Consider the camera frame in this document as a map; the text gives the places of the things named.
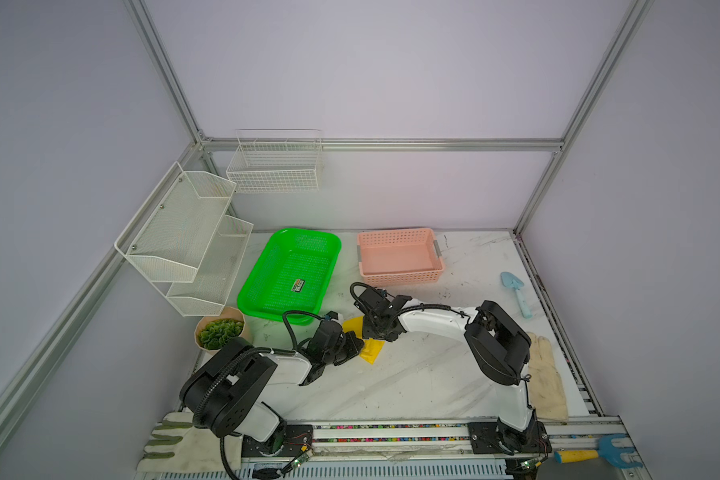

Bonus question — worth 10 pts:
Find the yellow paper napkin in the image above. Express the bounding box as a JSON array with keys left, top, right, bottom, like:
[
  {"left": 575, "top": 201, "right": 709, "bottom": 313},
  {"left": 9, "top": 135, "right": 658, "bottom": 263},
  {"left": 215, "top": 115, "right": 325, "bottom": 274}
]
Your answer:
[{"left": 343, "top": 316, "right": 385, "bottom": 365}]

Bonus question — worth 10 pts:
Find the pink plastic basket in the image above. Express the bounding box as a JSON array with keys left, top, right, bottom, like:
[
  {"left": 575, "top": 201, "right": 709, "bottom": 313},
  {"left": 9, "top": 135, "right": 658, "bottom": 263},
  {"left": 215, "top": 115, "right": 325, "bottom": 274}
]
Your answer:
[{"left": 357, "top": 228, "right": 445, "bottom": 287}]

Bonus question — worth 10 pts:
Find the green plastic basket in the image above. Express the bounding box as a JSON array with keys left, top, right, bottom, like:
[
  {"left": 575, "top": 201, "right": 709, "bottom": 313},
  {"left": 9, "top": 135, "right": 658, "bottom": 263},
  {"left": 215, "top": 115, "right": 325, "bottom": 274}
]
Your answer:
[{"left": 237, "top": 228, "right": 342, "bottom": 322}]

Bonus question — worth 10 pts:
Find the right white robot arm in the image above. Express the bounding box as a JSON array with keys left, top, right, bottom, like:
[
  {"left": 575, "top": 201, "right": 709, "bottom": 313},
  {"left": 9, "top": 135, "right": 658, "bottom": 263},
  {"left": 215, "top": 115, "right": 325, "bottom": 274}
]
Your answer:
[{"left": 349, "top": 282, "right": 541, "bottom": 455}]

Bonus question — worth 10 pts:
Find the potted green succulent plant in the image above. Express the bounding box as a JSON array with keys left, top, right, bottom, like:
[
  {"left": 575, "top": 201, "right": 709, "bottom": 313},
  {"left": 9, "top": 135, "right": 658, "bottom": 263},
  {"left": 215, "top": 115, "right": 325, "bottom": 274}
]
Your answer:
[{"left": 194, "top": 307, "right": 253, "bottom": 353}]

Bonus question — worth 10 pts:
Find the light blue garden trowel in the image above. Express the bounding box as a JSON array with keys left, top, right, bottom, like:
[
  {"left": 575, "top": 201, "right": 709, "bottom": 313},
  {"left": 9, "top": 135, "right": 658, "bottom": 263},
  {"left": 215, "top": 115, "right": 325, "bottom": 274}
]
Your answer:
[{"left": 500, "top": 271, "right": 533, "bottom": 319}]

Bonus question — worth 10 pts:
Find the white mesh two-tier shelf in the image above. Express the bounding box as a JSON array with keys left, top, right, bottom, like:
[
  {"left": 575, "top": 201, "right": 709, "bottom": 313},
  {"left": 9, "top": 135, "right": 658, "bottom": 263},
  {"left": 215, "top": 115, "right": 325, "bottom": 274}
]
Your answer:
[{"left": 114, "top": 163, "right": 254, "bottom": 317}]

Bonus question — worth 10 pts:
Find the left green-striped work glove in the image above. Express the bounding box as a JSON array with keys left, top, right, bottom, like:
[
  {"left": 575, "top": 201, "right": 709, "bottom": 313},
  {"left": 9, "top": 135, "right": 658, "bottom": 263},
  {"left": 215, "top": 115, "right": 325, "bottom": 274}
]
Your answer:
[{"left": 136, "top": 411, "right": 224, "bottom": 474}]

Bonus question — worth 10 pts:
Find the right beige work glove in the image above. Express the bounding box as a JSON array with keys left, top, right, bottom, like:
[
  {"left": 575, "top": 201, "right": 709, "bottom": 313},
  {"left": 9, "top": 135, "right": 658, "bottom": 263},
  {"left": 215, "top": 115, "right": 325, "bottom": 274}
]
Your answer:
[{"left": 528, "top": 332, "right": 569, "bottom": 422}]

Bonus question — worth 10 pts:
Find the blue yellow garden fork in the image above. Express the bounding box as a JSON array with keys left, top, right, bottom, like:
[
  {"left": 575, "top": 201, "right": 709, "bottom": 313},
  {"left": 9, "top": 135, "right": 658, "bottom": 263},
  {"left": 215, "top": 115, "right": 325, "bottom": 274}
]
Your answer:
[{"left": 554, "top": 434, "right": 643, "bottom": 469}]

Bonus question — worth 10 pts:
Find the white wire wall basket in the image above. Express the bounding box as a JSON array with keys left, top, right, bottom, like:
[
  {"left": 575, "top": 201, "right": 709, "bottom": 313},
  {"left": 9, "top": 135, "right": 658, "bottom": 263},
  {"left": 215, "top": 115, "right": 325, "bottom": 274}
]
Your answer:
[{"left": 226, "top": 129, "right": 323, "bottom": 194}]

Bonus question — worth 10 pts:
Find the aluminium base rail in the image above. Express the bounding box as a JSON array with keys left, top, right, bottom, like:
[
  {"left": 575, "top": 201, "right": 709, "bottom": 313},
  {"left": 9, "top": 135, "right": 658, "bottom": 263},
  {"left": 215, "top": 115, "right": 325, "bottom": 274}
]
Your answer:
[{"left": 137, "top": 415, "right": 652, "bottom": 480}]

